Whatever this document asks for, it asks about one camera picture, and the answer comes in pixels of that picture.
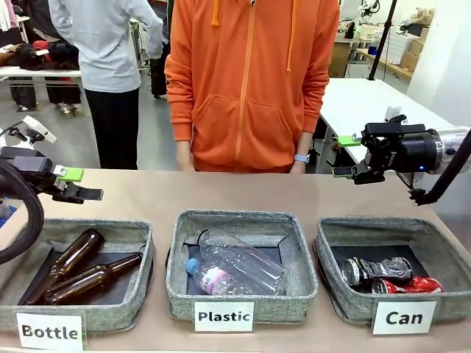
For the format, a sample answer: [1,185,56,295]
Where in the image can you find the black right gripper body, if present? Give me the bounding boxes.
[359,122,439,183]

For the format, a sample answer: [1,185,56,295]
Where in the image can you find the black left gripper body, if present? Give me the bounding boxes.
[0,146,60,196]

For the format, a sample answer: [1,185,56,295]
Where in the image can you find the brown glass bottle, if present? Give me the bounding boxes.
[24,228,107,306]
[43,251,145,306]

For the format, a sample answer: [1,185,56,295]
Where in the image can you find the crushed black drink can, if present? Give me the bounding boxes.
[343,256,414,287]

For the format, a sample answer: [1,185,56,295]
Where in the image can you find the small clear pink-label bottle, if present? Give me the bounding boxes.
[185,257,261,296]

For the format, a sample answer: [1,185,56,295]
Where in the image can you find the person's right forearm orange sleeve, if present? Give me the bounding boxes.
[164,54,196,148]

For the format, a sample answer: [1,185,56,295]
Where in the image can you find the person's left forearm orange sleeve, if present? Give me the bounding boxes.
[286,54,331,157]

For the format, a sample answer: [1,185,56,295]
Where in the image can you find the grey fabric basket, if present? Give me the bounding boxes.
[0,218,155,335]
[314,215,471,327]
[164,209,319,325]

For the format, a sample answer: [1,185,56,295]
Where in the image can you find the crushed red drink can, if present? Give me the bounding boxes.
[370,275,445,296]

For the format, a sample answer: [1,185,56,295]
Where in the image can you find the white Can label card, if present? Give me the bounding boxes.
[371,301,439,336]

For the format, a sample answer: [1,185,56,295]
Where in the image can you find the person's right hand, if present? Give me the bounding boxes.
[175,141,196,173]

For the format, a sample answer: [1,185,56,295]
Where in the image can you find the large white worktable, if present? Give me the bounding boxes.
[316,76,459,174]

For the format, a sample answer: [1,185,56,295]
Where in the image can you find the wooden workbench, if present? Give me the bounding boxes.
[355,46,414,81]

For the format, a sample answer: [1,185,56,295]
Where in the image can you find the white background table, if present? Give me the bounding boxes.
[0,67,88,111]

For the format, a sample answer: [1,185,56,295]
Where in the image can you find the stacked cardboard boxes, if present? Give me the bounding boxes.
[399,26,431,71]

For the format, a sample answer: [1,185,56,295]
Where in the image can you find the black tripod pole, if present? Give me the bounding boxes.
[366,0,400,82]

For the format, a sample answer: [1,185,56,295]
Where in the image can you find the stack of white containers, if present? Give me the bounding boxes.
[387,31,415,64]

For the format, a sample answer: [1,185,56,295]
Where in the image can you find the pile of dark clothes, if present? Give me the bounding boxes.
[0,39,81,73]

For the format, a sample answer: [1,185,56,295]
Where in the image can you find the person in orange hoodie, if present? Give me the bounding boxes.
[164,0,341,174]

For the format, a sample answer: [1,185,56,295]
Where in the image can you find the person in grey sweatshirt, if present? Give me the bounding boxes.
[47,0,166,171]

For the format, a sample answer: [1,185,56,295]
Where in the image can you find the black bag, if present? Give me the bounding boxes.
[148,56,169,100]

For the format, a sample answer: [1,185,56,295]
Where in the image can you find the beige plush toy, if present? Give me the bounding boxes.
[399,6,436,28]

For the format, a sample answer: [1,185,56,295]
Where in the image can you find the white Bottle label card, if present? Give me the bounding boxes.
[15,310,87,351]

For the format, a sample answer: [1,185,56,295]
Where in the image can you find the large clear plastic bottle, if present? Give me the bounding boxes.
[191,228,288,296]

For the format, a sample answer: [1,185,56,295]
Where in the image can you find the white Plastic label card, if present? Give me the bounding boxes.
[194,301,256,334]

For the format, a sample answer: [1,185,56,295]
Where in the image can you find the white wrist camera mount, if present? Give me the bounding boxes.
[7,115,59,145]

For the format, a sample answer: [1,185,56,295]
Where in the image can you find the black braided cable sleeve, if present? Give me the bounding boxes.
[407,128,471,207]

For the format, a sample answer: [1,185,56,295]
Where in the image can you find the black braided cable hose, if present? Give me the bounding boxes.
[0,160,46,266]

